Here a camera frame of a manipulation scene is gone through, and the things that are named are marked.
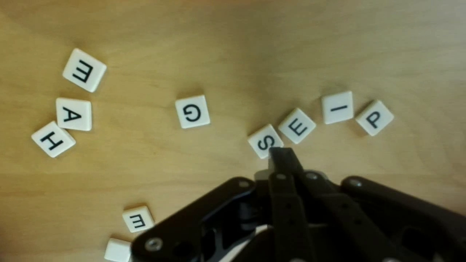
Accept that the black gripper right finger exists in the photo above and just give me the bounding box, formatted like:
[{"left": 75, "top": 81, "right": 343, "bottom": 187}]
[{"left": 267, "top": 148, "right": 466, "bottom": 262}]

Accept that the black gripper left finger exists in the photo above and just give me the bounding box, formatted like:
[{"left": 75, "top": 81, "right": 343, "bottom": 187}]
[{"left": 131, "top": 177, "right": 273, "bottom": 262}]

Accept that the white letter tile E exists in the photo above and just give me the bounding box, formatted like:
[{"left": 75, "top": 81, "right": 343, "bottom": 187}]
[
  {"left": 278, "top": 108, "right": 316, "bottom": 145},
  {"left": 63, "top": 49, "right": 107, "bottom": 94}
]

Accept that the blank white tile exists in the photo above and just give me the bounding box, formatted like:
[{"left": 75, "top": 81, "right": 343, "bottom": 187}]
[{"left": 104, "top": 238, "right": 131, "bottom": 262}]

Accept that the white letter tile P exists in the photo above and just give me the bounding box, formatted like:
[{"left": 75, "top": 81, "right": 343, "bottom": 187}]
[{"left": 356, "top": 101, "right": 395, "bottom": 138}]

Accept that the white letter tile S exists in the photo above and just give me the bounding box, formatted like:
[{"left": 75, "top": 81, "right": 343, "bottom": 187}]
[{"left": 248, "top": 124, "right": 284, "bottom": 159}]

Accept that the white letter tile I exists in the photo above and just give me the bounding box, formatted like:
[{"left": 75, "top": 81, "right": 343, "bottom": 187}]
[{"left": 322, "top": 91, "right": 354, "bottom": 126}]

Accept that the white letter tile G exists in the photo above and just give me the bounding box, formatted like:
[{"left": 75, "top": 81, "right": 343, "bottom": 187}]
[{"left": 175, "top": 95, "right": 210, "bottom": 130}]

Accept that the white letter tile A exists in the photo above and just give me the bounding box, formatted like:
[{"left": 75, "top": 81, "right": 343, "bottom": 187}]
[{"left": 56, "top": 98, "right": 92, "bottom": 132}]

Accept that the white letter tile H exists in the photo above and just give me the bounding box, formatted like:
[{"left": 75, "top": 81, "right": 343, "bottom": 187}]
[{"left": 31, "top": 123, "right": 76, "bottom": 159}]

